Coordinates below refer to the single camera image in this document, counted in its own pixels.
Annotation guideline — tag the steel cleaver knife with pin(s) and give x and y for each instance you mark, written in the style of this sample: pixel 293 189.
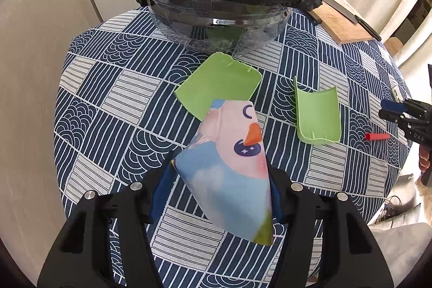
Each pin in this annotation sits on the steel cleaver knife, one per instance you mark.
pixel 337 6

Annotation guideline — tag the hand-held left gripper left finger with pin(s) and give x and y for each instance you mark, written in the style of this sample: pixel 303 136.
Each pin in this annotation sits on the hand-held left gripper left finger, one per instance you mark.
pixel 158 188

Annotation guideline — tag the blue patterned tablecloth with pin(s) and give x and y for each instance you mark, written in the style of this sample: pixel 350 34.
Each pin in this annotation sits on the blue patterned tablecloth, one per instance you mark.
pixel 111 99

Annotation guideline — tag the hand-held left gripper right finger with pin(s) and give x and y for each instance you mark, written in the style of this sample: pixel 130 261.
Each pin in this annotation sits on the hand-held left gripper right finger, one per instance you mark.
pixel 276 207

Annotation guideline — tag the green plastic case piece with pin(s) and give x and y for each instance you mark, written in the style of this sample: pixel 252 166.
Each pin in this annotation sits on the green plastic case piece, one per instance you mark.
pixel 319 116
pixel 219 85

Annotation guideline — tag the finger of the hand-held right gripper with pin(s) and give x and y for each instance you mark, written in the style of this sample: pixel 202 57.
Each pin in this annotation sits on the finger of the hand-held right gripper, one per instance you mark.
pixel 388 103
pixel 391 115

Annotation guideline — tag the person's right hand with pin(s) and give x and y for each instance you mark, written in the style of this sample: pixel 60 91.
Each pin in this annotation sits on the person's right hand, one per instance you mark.
pixel 424 161

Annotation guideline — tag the wooden cutting board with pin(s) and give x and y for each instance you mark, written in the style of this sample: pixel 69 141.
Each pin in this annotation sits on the wooden cutting board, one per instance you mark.
pixel 341 24

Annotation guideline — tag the pink cartoon wrapper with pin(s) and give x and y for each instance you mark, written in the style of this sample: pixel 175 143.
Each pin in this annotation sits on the pink cartoon wrapper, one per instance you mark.
pixel 229 180

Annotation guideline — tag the grey cloth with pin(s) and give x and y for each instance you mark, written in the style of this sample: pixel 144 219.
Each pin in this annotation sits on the grey cloth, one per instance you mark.
pixel 405 240

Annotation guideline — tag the red plastic tube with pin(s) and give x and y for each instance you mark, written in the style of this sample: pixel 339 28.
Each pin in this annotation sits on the red plastic tube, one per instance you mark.
pixel 376 137

